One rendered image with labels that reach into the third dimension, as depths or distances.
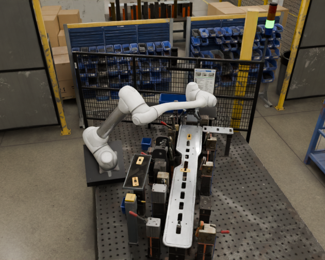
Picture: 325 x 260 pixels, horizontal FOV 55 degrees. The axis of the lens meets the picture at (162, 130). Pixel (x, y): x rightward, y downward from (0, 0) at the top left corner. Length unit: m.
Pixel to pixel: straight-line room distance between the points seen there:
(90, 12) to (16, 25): 5.00
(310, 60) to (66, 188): 4.05
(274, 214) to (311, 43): 3.21
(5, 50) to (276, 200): 3.52
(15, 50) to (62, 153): 1.45
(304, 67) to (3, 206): 4.63
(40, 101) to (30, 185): 1.21
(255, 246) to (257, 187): 0.63
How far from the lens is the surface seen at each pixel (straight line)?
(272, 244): 2.59
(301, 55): 5.36
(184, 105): 2.46
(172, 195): 2.36
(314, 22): 5.25
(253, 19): 3.08
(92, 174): 2.89
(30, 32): 4.29
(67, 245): 3.44
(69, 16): 6.94
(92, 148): 2.71
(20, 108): 4.78
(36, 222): 3.73
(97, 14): 9.14
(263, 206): 2.82
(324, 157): 4.49
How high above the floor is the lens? 2.71
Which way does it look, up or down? 35 degrees down
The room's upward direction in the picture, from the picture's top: straight up
